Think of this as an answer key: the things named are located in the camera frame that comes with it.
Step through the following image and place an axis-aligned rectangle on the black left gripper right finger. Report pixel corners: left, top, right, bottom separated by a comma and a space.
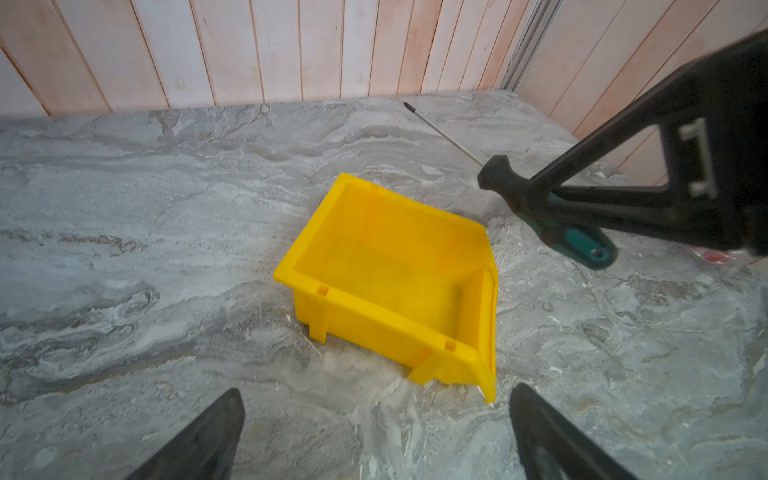
509, 383, 634, 479

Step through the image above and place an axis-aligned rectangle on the red items clear container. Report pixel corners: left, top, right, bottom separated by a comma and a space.
691, 246, 733, 266

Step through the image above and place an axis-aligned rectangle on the yellow plastic storage bin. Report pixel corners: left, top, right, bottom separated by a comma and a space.
274, 173, 499, 403

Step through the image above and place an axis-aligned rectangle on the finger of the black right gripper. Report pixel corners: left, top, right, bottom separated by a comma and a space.
524, 32, 767, 255

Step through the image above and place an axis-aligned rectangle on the green handled screwdriver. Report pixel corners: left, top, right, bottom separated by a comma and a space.
404, 102, 618, 270

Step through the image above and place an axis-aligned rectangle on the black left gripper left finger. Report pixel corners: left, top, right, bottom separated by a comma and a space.
127, 388, 245, 479

